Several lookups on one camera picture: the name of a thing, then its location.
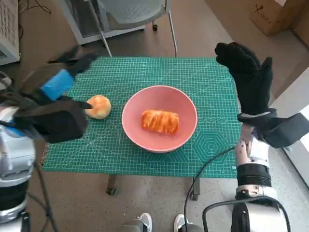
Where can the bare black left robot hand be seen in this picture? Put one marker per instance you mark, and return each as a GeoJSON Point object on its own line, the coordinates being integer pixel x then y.
{"type": "Point", "coordinates": [58, 82]}

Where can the black knitted glove right hand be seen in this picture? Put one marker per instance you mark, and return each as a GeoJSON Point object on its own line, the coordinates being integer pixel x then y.
{"type": "Point", "coordinates": [251, 82]}

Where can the round bread bun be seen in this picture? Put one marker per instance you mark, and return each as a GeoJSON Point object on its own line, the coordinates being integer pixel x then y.
{"type": "Point", "coordinates": [100, 108]}

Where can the pink bowl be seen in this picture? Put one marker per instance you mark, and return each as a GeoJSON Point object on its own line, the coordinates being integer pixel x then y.
{"type": "Point", "coordinates": [135, 130]}

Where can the long braided bread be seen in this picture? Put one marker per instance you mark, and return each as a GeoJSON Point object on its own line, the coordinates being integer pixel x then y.
{"type": "Point", "coordinates": [159, 120]}

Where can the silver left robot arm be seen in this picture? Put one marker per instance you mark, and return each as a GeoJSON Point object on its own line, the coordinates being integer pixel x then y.
{"type": "Point", "coordinates": [12, 149]}

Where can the white framed glass cabinet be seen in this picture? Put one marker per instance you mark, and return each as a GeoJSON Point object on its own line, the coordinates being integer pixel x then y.
{"type": "Point", "coordinates": [79, 24]}

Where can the small cardboard box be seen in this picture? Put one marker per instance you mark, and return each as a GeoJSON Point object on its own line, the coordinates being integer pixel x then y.
{"type": "Point", "coordinates": [270, 17]}

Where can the white perforated cabinet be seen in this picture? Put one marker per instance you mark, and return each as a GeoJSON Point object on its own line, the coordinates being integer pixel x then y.
{"type": "Point", "coordinates": [9, 24]}

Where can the green cutting mat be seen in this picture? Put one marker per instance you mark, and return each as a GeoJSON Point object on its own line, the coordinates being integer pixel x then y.
{"type": "Point", "coordinates": [120, 164]}

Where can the grey mesh chair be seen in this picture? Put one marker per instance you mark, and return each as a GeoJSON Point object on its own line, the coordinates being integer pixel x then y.
{"type": "Point", "coordinates": [135, 12]}

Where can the metal table leg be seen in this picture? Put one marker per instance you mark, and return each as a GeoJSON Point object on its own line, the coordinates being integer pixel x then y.
{"type": "Point", "coordinates": [111, 184]}
{"type": "Point", "coordinates": [196, 188]}

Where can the white grey shoe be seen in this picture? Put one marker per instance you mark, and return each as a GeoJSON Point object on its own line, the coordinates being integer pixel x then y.
{"type": "Point", "coordinates": [179, 222]}
{"type": "Point", "coordinates": [144, 222]}

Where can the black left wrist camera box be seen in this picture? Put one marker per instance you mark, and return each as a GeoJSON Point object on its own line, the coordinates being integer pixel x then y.
{"type": "Point", "coordinates": [53, 123]}

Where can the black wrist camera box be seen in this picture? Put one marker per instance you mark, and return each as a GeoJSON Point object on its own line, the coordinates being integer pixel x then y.
{"type": "Point", "coordinates": [53, 123]}
{"type": "Point", "coordinates": [285, 133]}

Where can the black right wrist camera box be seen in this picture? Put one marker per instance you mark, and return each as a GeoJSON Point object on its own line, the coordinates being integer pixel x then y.
{"type": "Point", "coordinates": [285, 133]}

